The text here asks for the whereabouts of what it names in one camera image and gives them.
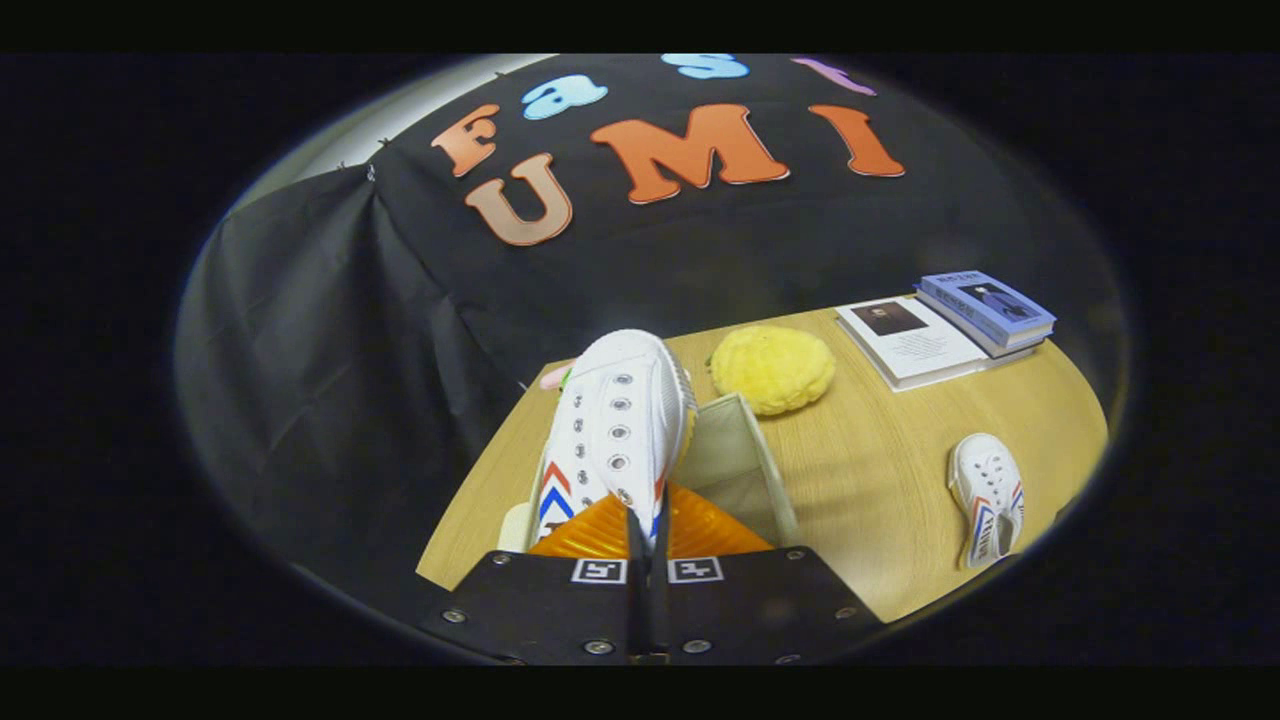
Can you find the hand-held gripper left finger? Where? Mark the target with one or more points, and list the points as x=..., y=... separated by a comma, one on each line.
x=636, y=610

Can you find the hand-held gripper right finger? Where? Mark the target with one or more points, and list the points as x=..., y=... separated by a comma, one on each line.
x=662, y=610

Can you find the yellow fluffy ball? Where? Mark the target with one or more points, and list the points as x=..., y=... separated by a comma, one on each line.
x=775, y=370

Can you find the pink plush toy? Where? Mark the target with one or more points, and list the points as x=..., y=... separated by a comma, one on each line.
x=553, y=378

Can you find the white canvas shoe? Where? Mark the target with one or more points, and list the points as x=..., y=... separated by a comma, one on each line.
x=610, y=420
x=985, y=480

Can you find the white book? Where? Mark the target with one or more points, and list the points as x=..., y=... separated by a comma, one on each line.
x=925, y=345

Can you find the blue book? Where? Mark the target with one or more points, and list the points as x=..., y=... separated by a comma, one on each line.
x=985, y=305

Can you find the beige fabric storage box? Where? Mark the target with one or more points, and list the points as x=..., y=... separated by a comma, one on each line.
x=730, y=450

